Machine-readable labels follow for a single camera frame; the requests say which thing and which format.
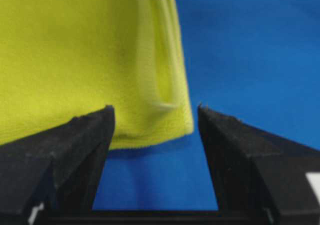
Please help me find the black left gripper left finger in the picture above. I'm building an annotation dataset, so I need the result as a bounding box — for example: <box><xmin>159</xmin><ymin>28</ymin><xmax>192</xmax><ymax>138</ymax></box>
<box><xmin>0</xmin><ymin>105</ymin><xmax>115</xmax><ymax>225</ymax></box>

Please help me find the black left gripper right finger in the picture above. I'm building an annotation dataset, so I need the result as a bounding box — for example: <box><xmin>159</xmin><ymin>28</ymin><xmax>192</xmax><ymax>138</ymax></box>
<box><xmin>197</xmin><ymin>106</ymin><xmax>320</xmax><ymax>225</ymax></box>

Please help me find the yellow-green microfiber towel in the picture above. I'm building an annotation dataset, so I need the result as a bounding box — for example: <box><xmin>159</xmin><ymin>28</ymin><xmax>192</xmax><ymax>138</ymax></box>
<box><xmin>0</xmin><ymin>0</ymin><xmax>194</xmax><ymax>150</ymax></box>

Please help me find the blue table cloth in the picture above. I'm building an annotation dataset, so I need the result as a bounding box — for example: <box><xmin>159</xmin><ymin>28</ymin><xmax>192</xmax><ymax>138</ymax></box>
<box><xmin>93</xmin><ymin>0</ymin><xmax>320</xmax><ymax>210</ymax></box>

